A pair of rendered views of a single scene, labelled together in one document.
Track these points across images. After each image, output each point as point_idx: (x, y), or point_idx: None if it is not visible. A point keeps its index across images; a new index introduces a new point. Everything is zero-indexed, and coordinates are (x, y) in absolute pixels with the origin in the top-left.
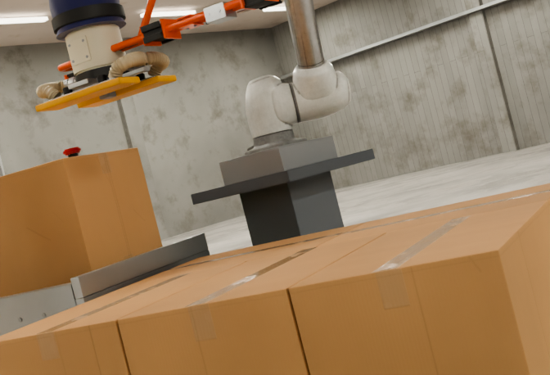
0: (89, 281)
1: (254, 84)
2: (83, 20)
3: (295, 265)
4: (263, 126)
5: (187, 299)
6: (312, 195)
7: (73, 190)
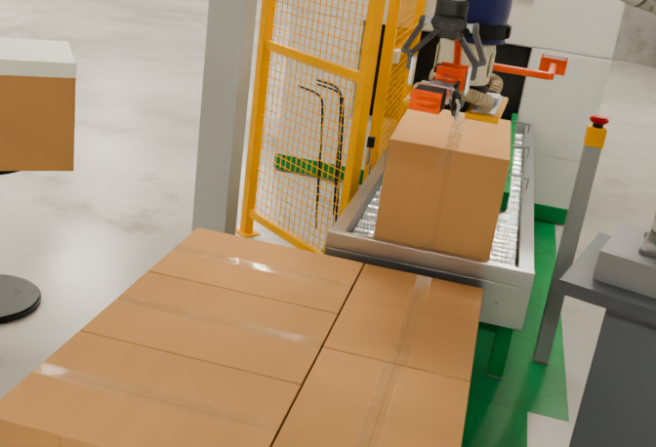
0: (338, 239)
1: None
2: None
3: (206, 335)
4: (654, 220)
5: (161, 293)
6: (644, 327)
7: (387, 167)
